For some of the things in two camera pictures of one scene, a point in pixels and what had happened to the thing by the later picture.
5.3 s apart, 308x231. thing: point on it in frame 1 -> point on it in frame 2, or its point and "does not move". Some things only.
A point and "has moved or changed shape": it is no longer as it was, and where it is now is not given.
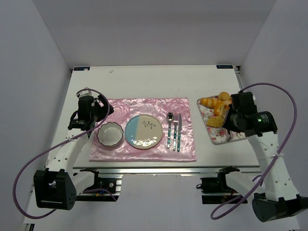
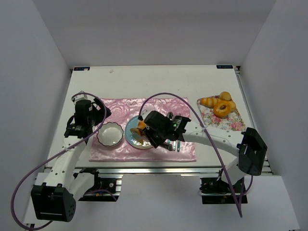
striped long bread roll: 211,102 does not move
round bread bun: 224,96 does not move
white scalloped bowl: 109,134 does not move
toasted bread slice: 216,121 -> 138,132
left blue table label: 82,69 does not move
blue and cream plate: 143,131 does not move
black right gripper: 229,120 -> 151,135
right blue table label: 224,66 does not move
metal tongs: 229,136 has moved or changed shape
